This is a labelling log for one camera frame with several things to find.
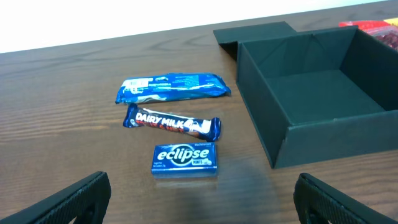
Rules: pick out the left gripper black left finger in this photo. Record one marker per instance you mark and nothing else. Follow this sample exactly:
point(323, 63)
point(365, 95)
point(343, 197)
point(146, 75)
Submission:
point(85, 201)

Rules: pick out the yellow Hacks candy bag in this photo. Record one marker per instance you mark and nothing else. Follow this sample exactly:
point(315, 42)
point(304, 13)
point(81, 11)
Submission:
point(392, 21)

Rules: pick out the dark green open box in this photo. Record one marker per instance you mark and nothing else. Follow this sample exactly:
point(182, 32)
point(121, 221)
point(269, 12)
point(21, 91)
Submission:
point(315, 95)

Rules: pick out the blue wafer snack wrapper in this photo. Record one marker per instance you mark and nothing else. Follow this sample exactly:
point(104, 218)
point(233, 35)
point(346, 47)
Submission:
point(171, 87)

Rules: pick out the blue Eclipse mints tin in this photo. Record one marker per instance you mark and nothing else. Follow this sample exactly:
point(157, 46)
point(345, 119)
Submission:
point(185, 160)

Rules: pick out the Dairy Milk chocolate bar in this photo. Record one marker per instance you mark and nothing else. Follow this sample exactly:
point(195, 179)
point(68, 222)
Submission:
point(204, 129)

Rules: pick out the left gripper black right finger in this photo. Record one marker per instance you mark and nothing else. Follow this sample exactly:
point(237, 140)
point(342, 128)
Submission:
point(317, 202)

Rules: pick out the red Hacks candy bag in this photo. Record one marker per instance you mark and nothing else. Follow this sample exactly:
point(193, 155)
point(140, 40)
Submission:
point(381, 30)

